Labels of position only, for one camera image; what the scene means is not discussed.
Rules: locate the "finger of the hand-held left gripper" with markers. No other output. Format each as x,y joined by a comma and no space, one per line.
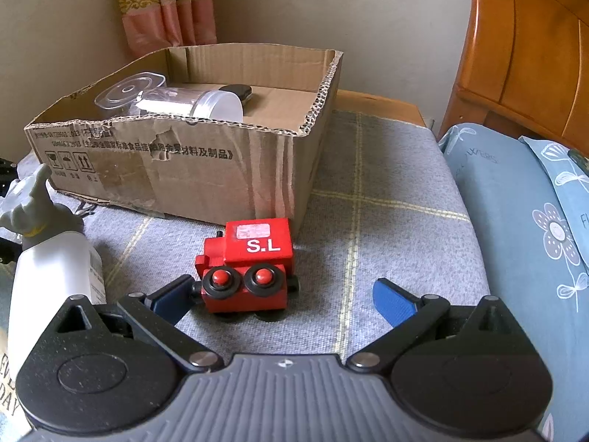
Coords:
8,248
7,169

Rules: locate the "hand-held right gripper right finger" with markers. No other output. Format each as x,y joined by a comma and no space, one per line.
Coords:
391,304

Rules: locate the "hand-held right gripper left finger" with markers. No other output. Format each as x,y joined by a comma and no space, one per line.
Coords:
170,301

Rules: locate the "white spray bottle grey head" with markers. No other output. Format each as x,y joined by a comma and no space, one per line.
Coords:
50,276

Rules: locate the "red toy train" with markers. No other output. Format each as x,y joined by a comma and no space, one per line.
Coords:
257,244

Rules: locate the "brown cardboard box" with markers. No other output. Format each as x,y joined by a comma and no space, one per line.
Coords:
184,170

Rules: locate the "clear plastic jar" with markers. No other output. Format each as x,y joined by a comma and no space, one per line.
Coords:
218,108

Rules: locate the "checked grey blue cloth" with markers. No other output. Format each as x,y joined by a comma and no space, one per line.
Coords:
391,239

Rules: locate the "blue floral bed sheet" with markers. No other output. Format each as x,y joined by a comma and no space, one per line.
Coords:
497,202

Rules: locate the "cream printed card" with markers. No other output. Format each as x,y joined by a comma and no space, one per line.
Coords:
9,396

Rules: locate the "wooden nightstand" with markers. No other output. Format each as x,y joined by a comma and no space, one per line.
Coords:
391,106

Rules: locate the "blue floral pillow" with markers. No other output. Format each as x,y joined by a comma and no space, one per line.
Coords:
561,202

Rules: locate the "pink curtain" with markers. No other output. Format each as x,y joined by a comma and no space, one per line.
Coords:
156,9

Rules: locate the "dark patterned flat case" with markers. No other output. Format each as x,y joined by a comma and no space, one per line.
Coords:
580,160

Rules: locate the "wooden headboard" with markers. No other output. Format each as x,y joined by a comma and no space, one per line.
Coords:
529,55

